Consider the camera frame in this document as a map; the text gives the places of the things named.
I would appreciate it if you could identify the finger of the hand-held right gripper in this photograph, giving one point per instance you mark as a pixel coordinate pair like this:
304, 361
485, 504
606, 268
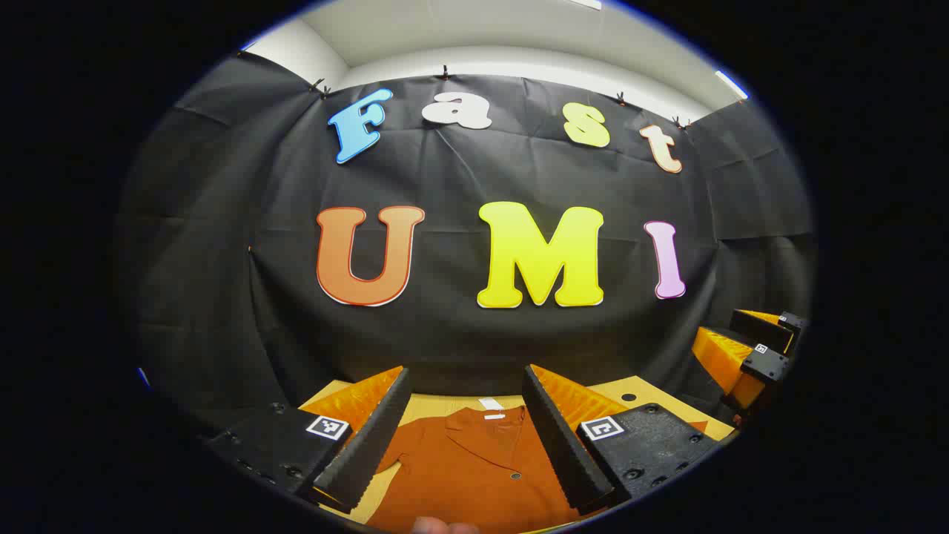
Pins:
767, 367
764, 332

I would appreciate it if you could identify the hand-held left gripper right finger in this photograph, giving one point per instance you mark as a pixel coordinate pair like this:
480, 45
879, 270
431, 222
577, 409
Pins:
563, 452

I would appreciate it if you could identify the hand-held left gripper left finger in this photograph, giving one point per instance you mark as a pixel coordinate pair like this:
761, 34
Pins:
371, 445

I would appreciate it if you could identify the rust orange knit cardigan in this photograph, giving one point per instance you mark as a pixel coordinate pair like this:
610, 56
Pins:
474, 475

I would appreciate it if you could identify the white ceiling light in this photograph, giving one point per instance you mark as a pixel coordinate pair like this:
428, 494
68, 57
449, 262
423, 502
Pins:
586, 3
732, 84

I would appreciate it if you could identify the black backdrop cloth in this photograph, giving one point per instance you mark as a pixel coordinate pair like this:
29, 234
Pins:
445, 185

